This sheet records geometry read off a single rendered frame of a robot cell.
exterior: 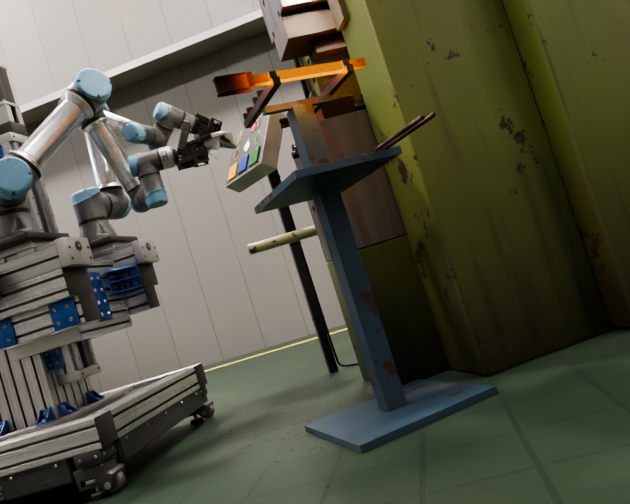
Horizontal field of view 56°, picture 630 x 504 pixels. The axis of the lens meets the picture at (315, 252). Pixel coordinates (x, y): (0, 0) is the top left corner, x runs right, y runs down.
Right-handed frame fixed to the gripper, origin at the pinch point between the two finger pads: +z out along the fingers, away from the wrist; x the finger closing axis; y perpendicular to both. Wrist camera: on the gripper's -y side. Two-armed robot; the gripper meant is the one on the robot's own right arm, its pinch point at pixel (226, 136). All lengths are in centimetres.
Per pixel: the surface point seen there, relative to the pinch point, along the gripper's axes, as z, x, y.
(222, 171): 30, -310, -59
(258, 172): 15.0, -45.4, 5.9
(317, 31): 42, 8, -27
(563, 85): 91, 59, 26
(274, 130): 27, -41, -9
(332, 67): 24, 63, 7
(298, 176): 4, 73, 34
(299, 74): 14, 65, 7
